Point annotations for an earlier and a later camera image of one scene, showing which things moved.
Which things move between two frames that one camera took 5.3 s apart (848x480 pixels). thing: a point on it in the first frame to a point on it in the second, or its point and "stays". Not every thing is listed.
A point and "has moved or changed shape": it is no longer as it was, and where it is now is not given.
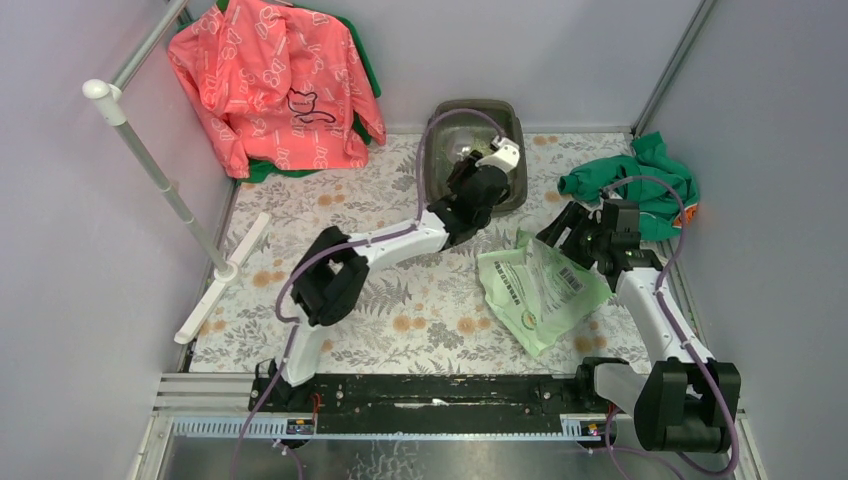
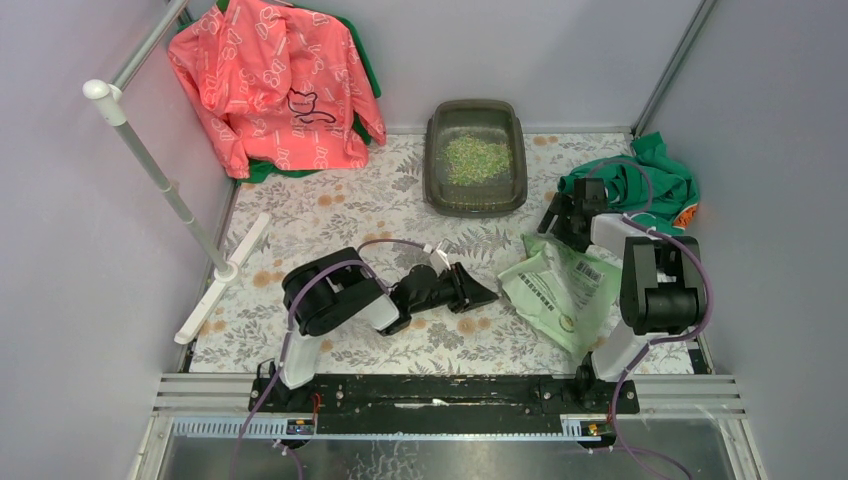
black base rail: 434,405 stays
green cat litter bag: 537,292 has moved or changed shape
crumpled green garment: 664,188 stays
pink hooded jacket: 279,86 stays
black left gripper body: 473,168 to 456,290
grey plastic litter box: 465,126 stays
